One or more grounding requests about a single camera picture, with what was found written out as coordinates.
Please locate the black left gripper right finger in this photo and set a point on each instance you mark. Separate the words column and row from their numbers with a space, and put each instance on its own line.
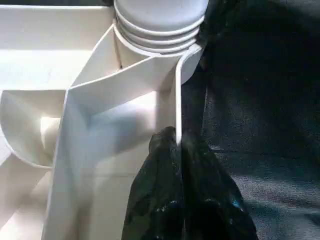
column 212, row 200

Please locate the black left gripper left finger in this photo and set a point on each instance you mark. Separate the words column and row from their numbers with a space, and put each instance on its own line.
column 155, row 195

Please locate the white plastic table top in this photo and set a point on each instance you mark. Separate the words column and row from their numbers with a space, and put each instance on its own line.
column 75, row 100

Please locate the white plastic table leg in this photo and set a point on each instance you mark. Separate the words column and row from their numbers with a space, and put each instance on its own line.
column 160, row 20

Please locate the black plastic mat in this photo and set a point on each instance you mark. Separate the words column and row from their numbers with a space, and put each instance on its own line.
column 265, row 125

